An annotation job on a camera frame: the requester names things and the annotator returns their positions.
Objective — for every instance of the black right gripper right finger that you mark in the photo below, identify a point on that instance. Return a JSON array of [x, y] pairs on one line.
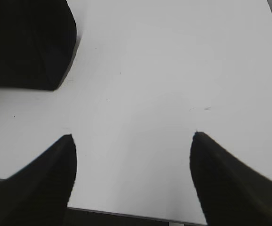
[[230, 192]]

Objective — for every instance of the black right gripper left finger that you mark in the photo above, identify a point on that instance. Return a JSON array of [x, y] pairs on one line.
[[39, 193]]

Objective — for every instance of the black bag with tan handles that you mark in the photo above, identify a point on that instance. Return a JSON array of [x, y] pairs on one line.
[[37, 40]]

